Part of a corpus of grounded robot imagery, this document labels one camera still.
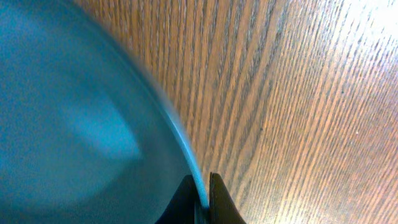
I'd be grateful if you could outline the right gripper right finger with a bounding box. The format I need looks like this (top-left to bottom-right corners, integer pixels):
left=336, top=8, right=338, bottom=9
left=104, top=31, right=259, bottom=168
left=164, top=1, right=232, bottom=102
left=209, top=172, right=246, bottom=224

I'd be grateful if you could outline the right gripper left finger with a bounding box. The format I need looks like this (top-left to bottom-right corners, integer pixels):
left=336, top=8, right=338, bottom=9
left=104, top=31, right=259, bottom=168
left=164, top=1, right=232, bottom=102
left=155, top=175, right=198, bottom=224

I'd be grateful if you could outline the blue plate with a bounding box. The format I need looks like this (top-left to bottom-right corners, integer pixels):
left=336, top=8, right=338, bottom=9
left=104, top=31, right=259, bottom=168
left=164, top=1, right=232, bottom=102
left=1, top=1, right=208, bottom=223

